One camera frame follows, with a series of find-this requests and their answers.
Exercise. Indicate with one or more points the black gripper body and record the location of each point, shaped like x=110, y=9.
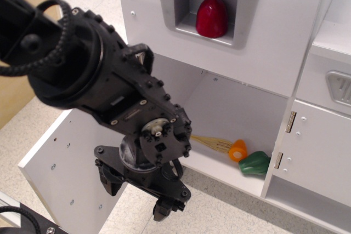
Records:
x=160, y=180

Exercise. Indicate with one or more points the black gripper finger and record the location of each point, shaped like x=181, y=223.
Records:
x=164, y=206
x=111, y=181

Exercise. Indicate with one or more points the white low fridge door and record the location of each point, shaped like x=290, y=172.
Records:
x=61, y=170

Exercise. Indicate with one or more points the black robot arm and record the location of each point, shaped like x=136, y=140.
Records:
x=74, y=60

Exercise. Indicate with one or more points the white toy fridge cabinet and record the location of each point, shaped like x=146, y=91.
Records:
x=229, y=93

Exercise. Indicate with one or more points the wooden whisk utensil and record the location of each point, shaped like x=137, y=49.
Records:
x=217, y=144

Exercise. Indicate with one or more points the orange toy carrot piece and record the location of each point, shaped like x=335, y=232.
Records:
x=238, y=151

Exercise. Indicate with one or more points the green toy bell pepper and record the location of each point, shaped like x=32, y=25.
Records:
x=256, y=163

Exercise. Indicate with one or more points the lower metal door hinge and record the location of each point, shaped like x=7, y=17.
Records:
x=278, y=160

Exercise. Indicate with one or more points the metal door hinge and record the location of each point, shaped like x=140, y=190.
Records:
x=278, y=160
x=290, y=122

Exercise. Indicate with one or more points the upper metal door hinge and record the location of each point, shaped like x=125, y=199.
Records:
x=290, y=122

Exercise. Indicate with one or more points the white neighbouring cabinet door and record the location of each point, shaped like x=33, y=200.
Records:
x=316, y=152

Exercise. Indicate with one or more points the red toy bell pepper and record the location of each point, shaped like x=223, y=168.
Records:
x=212, y=19

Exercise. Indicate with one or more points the grey oven panel trim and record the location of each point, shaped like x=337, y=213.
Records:
x=339, y=87

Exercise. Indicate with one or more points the wooden board panel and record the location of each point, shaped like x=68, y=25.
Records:
x=26, y=34

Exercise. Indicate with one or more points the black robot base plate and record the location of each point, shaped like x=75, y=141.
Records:
x=25, y=220

